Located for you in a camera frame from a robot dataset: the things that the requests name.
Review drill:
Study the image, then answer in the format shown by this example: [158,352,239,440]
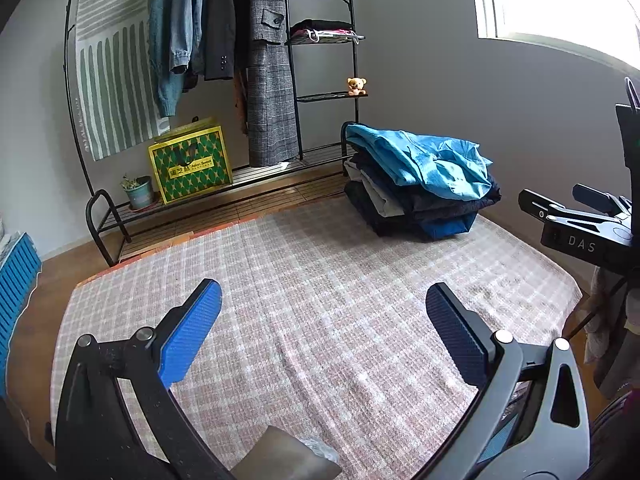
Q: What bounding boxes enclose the small potted plant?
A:
[120,175,153,211]

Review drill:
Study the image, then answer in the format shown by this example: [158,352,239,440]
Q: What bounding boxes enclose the pink plaid blanket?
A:
[50,195,583,480]

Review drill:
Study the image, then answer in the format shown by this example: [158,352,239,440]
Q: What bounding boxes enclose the yellow green patterned bag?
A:
[147,117,234,206]

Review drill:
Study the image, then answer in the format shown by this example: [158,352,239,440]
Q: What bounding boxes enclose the grey plaid coat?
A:
[246,0,302,167]

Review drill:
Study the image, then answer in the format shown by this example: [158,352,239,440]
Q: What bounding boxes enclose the black metal clothes rack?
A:
[62,0,370,267]

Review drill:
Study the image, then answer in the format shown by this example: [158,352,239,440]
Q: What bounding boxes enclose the navy quilted jacket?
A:
[346,154,503,224]

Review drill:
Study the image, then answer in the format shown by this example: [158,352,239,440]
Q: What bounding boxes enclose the green white striped towel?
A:
[74,0,173,161]

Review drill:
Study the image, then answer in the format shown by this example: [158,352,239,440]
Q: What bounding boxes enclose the blue folded garment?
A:
[422,211,479,241]

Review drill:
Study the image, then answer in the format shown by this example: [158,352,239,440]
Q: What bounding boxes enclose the clear plastic sheet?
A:
[299,436,342,467]

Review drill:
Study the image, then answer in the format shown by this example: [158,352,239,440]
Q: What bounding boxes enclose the blue pinstriped jacket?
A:
[345,122,496,201]

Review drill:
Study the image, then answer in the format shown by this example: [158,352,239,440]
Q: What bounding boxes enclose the denim jacket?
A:
[167,0,211,75]

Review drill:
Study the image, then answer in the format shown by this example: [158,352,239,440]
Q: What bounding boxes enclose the grey folded garment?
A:
[357,166,407,219]

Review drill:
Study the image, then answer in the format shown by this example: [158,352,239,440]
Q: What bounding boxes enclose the window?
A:
[467,0,640,69]

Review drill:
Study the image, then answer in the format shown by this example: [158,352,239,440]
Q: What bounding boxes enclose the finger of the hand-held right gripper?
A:
[517,188,629,231]
[571,183,632,216]

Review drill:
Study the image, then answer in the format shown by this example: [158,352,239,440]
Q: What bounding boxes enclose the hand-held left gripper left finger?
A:
[52,278,223,480]

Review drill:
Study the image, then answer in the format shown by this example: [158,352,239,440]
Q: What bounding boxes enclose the folded clothes on rack shelf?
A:
[289,19,366,44]

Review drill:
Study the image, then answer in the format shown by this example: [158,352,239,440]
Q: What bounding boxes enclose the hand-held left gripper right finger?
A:
[425,282,594,480]

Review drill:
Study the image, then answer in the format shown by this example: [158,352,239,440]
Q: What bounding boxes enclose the black folded garment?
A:
[344,180,427,237]

